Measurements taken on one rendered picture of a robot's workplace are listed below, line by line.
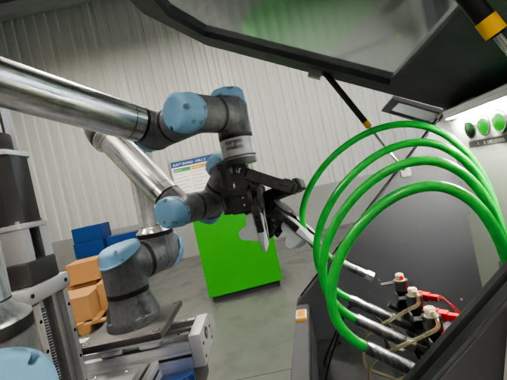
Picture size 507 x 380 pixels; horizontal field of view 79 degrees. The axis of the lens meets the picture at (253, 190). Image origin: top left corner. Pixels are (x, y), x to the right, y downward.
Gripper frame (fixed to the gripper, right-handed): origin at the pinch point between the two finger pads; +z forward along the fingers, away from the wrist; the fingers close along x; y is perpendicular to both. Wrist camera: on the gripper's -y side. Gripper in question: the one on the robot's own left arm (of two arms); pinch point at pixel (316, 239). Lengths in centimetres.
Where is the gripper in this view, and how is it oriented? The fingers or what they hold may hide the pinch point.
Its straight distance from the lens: 71.7
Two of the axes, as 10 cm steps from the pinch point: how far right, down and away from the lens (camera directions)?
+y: -5.5, 8.0, 2.3
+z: 6.7, 5.9, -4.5
